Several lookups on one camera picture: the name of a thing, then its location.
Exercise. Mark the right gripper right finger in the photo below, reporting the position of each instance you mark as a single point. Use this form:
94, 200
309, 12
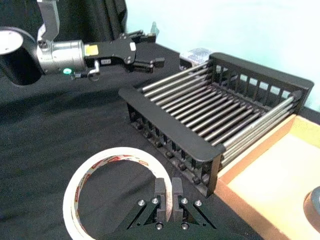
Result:
177, 200

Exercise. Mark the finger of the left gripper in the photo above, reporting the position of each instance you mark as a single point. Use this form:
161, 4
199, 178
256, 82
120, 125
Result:
147, 64
142, 37

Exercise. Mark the clear plastic case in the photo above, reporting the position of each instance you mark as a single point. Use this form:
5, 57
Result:
196, 53

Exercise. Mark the black rack with steel bars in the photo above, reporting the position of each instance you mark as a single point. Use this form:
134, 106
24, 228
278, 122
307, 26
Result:
175, 130

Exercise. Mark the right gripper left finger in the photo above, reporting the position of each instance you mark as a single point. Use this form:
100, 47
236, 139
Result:
161, 200

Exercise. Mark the black table cloth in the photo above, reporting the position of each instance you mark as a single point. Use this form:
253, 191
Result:
50, 125

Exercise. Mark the white tape roll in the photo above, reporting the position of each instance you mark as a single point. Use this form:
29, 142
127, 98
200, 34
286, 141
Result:
70, 200

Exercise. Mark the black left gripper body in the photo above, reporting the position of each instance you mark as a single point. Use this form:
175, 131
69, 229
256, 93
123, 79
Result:
112, 50

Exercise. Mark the shallow brown cardboard tray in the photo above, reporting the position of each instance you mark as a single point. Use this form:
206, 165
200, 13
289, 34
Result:
262, 180

